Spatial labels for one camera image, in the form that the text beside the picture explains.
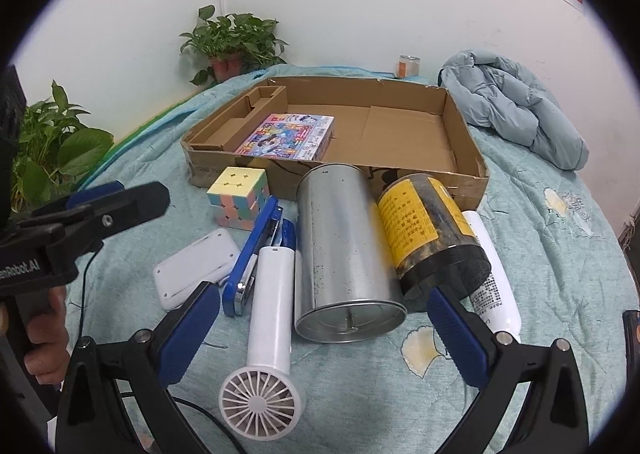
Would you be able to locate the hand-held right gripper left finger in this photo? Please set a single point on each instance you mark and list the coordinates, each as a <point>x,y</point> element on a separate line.
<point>192,329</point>

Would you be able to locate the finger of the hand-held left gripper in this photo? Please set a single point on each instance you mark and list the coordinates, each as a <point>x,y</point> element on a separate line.
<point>106,220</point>
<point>95,195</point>

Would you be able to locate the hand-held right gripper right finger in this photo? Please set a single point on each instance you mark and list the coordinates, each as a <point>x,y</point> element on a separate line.
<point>457,334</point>

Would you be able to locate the white printed bottle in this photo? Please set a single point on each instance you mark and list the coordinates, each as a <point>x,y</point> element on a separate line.
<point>495,294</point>

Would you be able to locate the white handheld fan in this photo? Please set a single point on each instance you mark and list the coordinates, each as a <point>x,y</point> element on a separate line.
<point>272,314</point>

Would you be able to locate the blue stapler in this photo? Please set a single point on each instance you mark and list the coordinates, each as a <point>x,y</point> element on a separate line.
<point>250,259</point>

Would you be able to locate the black can with yellow label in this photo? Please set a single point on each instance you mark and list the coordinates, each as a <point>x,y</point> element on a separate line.
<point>415,224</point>

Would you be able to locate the silver metal can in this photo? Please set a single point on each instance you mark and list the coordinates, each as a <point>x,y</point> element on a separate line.
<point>340,244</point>

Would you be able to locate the brown cardboard box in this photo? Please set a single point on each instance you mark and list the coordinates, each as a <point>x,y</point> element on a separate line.
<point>400,133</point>

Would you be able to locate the person's left hand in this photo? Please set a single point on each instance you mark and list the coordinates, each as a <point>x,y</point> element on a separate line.
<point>47,334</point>

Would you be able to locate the large-leaf green plant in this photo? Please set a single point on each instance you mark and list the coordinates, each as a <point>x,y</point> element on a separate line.
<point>65,143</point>

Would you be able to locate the green bed sheet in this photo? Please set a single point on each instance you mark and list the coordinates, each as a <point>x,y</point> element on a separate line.
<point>127,138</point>

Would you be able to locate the white flat plastic case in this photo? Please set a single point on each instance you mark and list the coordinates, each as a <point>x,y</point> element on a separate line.
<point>192,264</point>

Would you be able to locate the pastel puzzle cube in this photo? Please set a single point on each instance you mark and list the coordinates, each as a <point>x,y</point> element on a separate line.
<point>235,199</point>

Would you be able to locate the colourful printed puzzle box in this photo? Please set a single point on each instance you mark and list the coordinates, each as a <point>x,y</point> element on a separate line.
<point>285,136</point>

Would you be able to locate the green plant in red pot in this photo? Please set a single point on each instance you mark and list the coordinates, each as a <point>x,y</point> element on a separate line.
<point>235,41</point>

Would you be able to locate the light blue puffer jacket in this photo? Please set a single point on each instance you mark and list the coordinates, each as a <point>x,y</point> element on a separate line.
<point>515,103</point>

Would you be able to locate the glass jar with orange label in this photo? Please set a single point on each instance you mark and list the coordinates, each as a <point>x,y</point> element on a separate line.
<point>407,67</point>

